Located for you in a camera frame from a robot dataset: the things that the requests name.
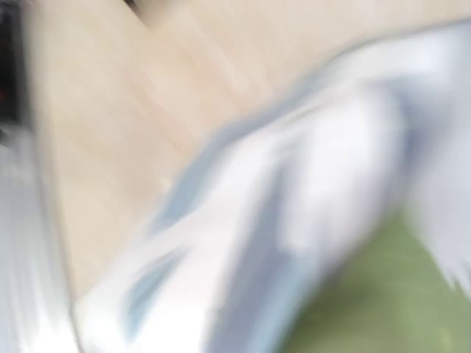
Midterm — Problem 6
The light blue printed t-shirt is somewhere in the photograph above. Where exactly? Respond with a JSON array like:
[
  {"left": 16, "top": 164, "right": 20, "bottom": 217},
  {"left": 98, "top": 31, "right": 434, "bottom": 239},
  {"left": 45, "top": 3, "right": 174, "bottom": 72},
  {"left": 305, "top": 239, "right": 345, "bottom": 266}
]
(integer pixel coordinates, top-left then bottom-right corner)
[{"left": 77, "top": 18, "right": 470, "bottom": 352}]

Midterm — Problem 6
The aluminium front frame rail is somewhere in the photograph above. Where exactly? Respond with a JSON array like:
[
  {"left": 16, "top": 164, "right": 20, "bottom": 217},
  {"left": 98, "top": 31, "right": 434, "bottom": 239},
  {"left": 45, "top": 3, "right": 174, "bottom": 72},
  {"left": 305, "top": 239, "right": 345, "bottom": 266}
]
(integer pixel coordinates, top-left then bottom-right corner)
[{"left": 1, "top": 128, "right": 79, "bottom": 352}]

